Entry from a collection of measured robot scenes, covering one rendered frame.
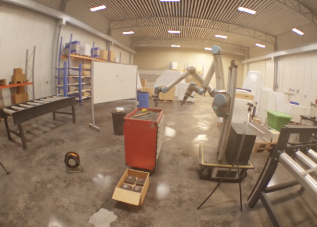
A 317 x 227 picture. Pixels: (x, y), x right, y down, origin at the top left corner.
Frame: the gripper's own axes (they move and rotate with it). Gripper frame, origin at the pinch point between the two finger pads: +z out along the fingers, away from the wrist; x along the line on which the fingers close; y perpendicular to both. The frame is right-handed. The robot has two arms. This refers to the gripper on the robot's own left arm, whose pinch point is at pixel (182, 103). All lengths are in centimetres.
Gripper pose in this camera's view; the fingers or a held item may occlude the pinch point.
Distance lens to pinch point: 191.4
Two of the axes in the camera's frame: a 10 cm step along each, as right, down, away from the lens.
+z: -3.7, 8.1, 4.5
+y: -8.3, -5.1, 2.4
